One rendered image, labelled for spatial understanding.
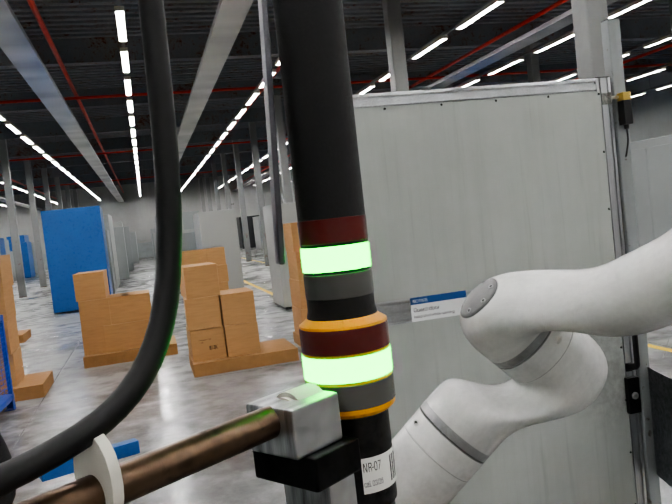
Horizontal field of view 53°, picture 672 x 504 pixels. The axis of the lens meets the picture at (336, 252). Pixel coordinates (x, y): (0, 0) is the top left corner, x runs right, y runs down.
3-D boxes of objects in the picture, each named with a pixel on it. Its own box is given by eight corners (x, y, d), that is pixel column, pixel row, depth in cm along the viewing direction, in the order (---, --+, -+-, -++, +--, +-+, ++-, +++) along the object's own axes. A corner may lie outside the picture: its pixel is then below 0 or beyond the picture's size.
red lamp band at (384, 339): (351, 359, 30) (348, 332, 30) (282, 354, 33) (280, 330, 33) (407, 339, 33) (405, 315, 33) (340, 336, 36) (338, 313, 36)
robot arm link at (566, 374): (412, 394, 105) (512, 275, 103) (499, 460, 108) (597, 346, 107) (431, 428, 93) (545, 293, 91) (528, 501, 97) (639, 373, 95)
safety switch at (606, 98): (614, 158, 237) (608, 91, 235) (606, 160, 241) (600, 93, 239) (636, 156, 239) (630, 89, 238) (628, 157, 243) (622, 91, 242)
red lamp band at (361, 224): (337, 244, 31) (334, 217, 31) (285, 248, 33) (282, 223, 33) (382, 237, 33) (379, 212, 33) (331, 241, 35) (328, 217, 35)
